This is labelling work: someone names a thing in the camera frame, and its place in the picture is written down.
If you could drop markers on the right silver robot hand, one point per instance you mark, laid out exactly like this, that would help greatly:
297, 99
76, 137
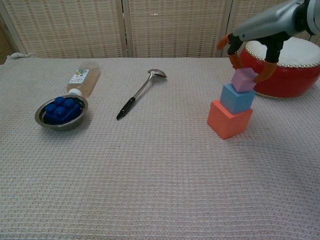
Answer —
265, 23

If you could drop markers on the blue toy brick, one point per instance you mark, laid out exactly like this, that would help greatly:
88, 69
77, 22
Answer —
61, 112

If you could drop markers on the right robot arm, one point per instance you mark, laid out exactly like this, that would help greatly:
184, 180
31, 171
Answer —
313, 15

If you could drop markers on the small pink foam cube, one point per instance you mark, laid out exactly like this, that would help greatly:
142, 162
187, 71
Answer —
243, 80

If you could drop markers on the blue foam cube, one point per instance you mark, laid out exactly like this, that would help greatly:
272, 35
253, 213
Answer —
237, 100

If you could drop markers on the large orange foam cube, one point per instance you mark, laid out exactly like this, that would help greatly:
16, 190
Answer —
230, 125

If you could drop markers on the woven beige tablecloth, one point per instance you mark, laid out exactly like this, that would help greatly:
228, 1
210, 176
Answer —
125, 187

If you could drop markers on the brown pouch white cap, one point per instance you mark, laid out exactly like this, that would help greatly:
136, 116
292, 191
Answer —
85, 77

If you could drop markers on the red drum white skin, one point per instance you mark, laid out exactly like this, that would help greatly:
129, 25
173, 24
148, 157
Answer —
295, 80

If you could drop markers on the bamboo screen panel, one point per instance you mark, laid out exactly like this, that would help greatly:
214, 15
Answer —
175, 27
67, 27
5, 40
240, 12

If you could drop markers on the steel bowl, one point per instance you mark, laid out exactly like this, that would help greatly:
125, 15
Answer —
62, 127

